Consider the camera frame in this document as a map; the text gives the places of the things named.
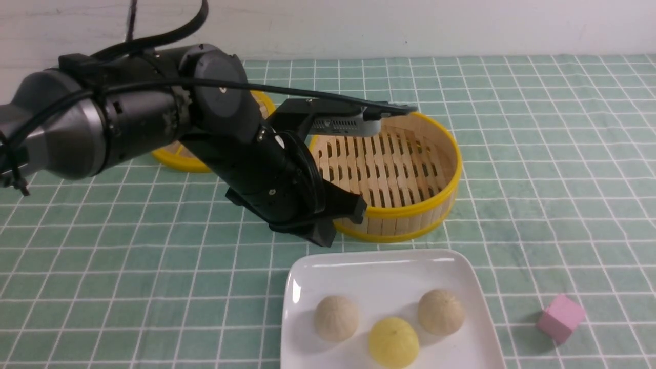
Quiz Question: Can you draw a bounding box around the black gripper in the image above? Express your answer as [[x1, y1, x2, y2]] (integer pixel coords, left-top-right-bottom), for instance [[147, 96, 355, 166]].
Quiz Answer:
[[182, 118, 367, 248]]

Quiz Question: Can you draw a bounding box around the beige steamed bun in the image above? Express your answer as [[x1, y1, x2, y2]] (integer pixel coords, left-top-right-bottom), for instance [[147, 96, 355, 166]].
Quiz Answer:
[[418, 289, 466, 337], [313, 296, 359, 342]]

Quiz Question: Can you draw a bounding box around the yellow steamed bun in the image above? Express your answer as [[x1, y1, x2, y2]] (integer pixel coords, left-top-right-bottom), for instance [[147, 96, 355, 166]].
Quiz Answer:
[[368, 317, 420, 368]]

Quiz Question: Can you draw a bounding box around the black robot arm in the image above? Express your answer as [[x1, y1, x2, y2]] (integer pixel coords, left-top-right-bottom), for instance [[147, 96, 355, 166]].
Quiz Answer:
[[2, 45, 380, 247]]

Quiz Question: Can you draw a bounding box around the white square plate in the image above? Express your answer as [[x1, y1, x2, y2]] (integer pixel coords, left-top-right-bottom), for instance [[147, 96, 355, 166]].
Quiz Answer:
[[280, 249, 506, 368]]

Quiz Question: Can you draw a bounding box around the yellow rimmed woven steamer lid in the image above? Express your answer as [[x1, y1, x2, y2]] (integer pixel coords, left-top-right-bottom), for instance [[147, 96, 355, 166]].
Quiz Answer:
[[151, 90, 276, 173]]

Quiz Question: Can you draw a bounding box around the yellow rimmed bamboo steamer basket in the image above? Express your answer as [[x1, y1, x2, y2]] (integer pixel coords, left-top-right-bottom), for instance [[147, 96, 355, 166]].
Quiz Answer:
[[309, 112, 463, 243]]

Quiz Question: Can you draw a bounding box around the green checkered tablecloth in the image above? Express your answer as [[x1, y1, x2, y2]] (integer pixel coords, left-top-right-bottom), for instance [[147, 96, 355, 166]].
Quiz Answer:
[[1, 55, 655, 368]]

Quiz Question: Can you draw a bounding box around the pink cube block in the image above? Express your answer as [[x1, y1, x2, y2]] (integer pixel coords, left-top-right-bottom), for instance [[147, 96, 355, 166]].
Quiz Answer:
[[536, 294, 586, 345]]

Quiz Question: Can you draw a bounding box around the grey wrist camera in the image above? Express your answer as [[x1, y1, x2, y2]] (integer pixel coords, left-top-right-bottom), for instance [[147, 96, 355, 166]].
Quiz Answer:
[[309, 115, 381, 137]]

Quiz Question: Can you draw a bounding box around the black cable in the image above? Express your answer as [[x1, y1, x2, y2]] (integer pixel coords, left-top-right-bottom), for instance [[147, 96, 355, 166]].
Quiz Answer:
[[0, 0, 418, 196]]

